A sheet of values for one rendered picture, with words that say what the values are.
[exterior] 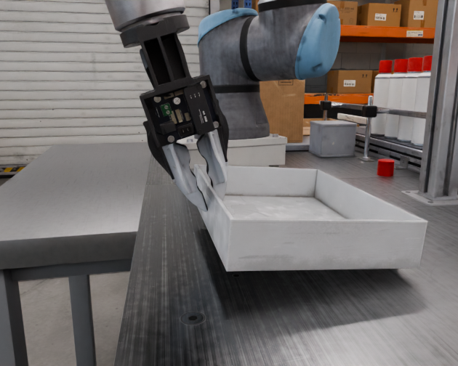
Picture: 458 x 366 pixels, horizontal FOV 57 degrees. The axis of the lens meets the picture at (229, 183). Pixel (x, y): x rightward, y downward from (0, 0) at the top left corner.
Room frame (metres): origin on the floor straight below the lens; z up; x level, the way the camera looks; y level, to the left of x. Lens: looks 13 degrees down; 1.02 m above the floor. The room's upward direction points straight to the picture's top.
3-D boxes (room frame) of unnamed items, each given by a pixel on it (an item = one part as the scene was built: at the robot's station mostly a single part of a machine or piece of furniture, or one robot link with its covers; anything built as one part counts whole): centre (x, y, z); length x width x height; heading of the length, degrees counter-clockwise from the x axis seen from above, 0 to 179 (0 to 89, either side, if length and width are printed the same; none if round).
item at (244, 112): (0.85, 0.00, 0.97); 0.15 x 0.15 x 0.10
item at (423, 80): (1.01, -0.46, 0.98); 0.05 x 0.05 x 0.20
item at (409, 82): (1.08, -0.46, 0.98); 0.05 x 0.05 x 0.20
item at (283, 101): (1.40, -0.08, 0.99); 0.30 x 0.24 x 0.27; 9
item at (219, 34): (0.85, -0.01, 1.09); 0.13 x 0.12 x 0.14; 57
